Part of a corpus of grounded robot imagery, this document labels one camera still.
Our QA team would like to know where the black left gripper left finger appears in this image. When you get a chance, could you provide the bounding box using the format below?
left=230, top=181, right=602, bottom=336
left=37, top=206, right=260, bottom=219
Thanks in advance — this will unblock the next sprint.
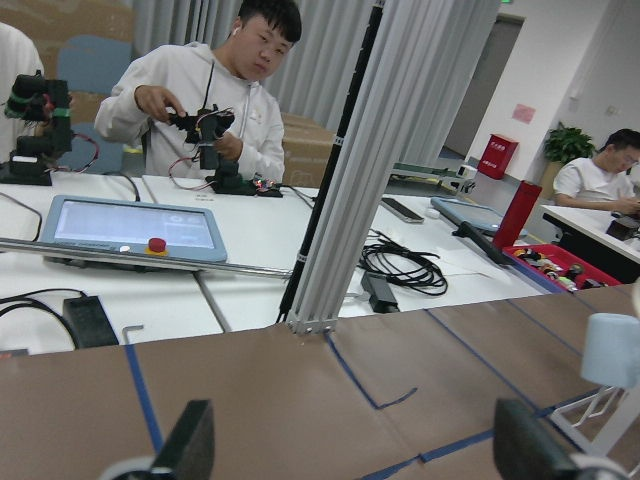
left=149, top=400, right=215, bottom=479

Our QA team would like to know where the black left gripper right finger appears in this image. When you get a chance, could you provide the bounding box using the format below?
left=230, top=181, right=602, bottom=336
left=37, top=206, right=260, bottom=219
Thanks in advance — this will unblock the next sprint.
left=492, top=399, right=578, bottom=480

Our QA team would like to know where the light blue plastic cup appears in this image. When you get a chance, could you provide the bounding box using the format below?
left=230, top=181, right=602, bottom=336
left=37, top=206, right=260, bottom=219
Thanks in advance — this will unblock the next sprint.
left=581, top=313, right=639, bottom=389

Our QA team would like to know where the red parts bin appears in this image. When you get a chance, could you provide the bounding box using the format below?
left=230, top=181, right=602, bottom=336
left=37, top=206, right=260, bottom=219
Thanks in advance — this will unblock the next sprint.
left=503, top=244, right=621, bottom=293

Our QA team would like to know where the metal reacher grabber tool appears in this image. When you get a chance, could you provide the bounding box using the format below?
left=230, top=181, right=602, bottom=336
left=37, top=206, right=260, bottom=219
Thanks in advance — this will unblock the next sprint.
left=1, top=238, right=293, bottom=279

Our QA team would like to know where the black power adapter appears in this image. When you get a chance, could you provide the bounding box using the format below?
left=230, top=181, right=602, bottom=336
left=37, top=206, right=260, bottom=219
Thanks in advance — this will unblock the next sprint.
left=361, top=271, right=399, bottom=314

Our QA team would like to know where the red thermos bottle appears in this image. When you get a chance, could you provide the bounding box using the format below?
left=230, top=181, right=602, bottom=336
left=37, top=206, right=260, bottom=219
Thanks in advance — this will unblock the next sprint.
left=493, top=180, right=542, bottom=250

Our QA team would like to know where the black smartphone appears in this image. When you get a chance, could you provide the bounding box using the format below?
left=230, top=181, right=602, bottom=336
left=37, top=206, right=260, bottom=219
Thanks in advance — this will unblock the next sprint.
left=380, top=197, right=424, bottom=224

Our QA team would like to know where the man in white shirt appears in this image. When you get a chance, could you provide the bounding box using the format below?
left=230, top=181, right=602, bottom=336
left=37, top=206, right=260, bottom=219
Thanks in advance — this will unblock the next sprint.
left=553, top=129, right=639, bottom=215

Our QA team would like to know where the red fire cabinet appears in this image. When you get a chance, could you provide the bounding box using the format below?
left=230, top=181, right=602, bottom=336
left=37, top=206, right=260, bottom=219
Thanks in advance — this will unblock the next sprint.
left=478, top=134, right=519, bottom=180

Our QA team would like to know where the green potted plant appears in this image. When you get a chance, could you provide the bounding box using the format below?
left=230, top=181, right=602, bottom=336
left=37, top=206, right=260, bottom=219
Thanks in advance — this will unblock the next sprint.
left=543, top=122, right=596, bottom=165

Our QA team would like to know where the brown cardboard box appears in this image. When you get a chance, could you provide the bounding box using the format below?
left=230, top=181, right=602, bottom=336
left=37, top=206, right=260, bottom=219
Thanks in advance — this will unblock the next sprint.
left=281, top=113, right=335, bottom=188

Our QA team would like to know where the man in white hoodie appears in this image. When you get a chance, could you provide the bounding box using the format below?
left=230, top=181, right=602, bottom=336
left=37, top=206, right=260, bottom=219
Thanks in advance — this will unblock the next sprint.
left=94, top=1, right=302, bottom=182

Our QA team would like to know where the white wire cup rack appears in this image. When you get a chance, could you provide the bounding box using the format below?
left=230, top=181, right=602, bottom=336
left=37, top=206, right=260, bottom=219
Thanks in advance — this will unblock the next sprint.
left=550, top=386, right=639, bottom=470

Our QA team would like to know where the coiled black cable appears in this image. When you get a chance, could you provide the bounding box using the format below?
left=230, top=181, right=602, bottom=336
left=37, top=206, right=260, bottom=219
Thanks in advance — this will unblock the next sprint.
left=358, top=229, right=449, bottom=297

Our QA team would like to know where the aluminium frame post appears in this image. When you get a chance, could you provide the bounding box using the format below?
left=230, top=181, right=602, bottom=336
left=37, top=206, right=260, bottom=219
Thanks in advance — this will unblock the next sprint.
left=278, top=0, right=500, bottom=335

